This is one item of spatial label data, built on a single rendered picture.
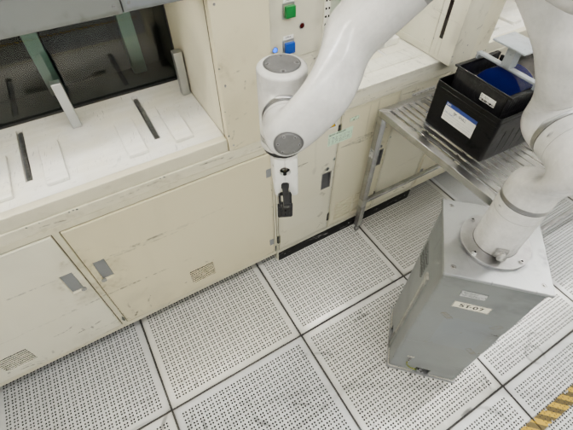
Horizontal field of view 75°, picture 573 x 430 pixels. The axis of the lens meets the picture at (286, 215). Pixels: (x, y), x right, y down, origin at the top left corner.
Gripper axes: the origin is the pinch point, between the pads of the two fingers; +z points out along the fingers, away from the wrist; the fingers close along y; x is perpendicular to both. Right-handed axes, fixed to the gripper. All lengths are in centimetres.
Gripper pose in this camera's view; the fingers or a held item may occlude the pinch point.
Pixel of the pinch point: (283, 197)
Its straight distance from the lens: 83.9
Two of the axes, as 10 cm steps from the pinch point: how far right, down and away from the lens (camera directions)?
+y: -0.9, -7.7, 6.4
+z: 0.0, 6.4, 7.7
